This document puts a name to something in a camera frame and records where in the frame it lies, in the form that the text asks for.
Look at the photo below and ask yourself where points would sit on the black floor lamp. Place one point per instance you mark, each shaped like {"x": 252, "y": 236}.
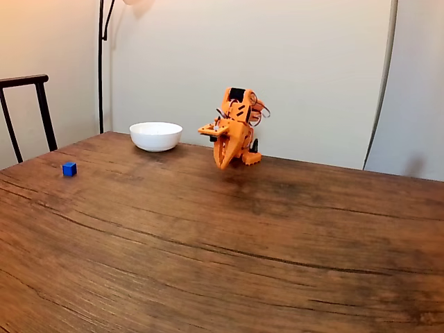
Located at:
{"x": 100, "y": 69}

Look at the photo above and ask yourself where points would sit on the blue cube with X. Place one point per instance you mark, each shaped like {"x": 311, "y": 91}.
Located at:
{"x": 69, "y": 169}

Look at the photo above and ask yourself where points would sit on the black chair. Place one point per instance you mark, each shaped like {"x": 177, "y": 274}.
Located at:
{"x": 41, "y": 100}

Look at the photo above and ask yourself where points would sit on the grey wall conduit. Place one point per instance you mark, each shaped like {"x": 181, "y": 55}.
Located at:
{"x": 383, "y": 79}

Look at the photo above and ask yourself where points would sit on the white bowl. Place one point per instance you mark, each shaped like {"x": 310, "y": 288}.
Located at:
{"x": 156, "y": 137}

